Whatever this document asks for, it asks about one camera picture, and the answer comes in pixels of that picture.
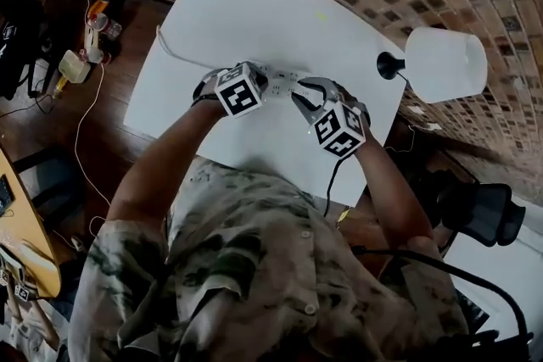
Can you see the black office chair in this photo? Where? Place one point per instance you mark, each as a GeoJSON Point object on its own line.
{"type": "Point", "coordinates": [488, 207]}

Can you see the white table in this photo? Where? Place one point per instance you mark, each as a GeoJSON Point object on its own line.
{"type": "Point", "coordinates": [263, 25]}

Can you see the white side desk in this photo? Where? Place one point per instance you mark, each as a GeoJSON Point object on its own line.
{"type": "Point", "coordinates": [492, 267]}

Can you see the person's left forearm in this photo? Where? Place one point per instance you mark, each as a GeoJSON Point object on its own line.
{"type": "Point", "coordinates": [169, 165]}

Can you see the round wooden table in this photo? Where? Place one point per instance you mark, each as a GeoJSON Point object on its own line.
{"type": "Point", "coordinates": [25, 233]}

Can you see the white shade table lamp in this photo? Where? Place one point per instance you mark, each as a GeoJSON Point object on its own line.
{"type": "Point", "coordinates": [445, 63]}

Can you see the clear plastic bottle red cap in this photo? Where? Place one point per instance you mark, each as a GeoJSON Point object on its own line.
{"type": "Point", "coordinates": [108, 26]}

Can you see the yellow bottle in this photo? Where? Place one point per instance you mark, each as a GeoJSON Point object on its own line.
{"type": "Point", "coordinates": [60, 85]}

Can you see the black pedestal table base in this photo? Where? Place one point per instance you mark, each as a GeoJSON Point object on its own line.
{"type": "Point", "coordinates": [55, 182]}

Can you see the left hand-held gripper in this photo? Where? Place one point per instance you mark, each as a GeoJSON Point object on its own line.
{"type": "Point", "coordinates": [237, 93]}

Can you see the white wall charger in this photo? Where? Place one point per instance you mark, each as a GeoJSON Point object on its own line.
{"type": "Point", "coordinates": [433, 126]}

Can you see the black bag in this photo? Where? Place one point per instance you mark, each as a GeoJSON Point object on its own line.
{"type": "Point", "coordinates": [19, 38]}

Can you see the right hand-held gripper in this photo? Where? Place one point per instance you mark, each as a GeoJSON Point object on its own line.
{"type": "Point", "coordinates": [339, 131]}

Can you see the white wall socket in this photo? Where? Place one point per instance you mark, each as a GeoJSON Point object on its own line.
{"type": "Point", "coordinates": [418, 110]}

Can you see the white plastic jug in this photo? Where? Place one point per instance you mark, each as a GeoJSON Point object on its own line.
{"type": "Point", "coordinates": [74, 67]}

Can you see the orange bottle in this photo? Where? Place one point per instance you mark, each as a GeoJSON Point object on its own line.
{"type": "Point", "coordinates": [99, 5]}

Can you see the white cable connector plug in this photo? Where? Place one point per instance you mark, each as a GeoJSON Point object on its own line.
{"type": "Point", "coordinates": [76, 242]}

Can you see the person's right forearm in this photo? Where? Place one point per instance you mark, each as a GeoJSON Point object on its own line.
{"type": "Point", "coordinates": [390, 191]}

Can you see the camouflage shirt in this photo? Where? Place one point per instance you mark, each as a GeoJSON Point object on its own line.
{"type": "Point", "coordinates": [254, 267]}

